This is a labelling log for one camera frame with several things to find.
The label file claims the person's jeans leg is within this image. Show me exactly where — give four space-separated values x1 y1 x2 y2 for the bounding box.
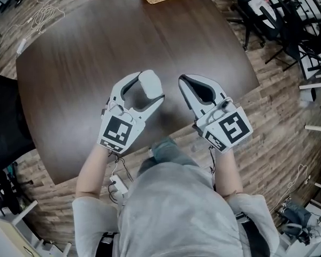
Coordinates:
137 137 200 176

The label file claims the black chair with white cushion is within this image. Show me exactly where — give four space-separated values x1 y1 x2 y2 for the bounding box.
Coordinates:
236 0 281 50

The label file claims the black shoulder strap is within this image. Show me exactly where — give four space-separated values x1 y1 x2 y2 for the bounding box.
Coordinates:
236 214 273 257

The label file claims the black mesh office chair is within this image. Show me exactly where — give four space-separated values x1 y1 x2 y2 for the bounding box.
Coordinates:
0 72 35 171

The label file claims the white floor cable bundle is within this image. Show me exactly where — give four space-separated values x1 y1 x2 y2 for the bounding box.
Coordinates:
5 0 66 34

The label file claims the thin white cable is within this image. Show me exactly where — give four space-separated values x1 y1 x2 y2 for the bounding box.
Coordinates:
270 164 311 211

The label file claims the white framed wooden stool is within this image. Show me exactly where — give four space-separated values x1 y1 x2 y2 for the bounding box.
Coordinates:
299 73 321 133

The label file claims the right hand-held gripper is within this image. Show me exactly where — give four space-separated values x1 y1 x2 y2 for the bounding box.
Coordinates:
178 74 254 153

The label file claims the person's grey sweatshirt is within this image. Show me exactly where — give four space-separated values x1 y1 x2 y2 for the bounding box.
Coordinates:
72 161 280 257

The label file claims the person's right forearm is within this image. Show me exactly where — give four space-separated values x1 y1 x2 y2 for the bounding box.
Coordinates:
210 146 243 198

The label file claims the grey backpack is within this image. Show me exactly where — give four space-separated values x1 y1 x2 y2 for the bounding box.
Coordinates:
277 199 321 245

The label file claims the white power brick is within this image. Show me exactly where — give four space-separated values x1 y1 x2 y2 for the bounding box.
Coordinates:
109 174 129 196

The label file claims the person's left forearm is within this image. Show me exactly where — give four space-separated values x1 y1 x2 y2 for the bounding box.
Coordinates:
75 145 110 198

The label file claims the small white box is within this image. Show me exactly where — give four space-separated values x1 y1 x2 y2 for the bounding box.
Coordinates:
137 69 164 100

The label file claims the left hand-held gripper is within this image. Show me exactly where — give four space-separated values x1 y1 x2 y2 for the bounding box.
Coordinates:
96 71 166 154

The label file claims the white power strip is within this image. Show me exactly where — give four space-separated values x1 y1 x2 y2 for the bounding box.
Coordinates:
16 37 27 55

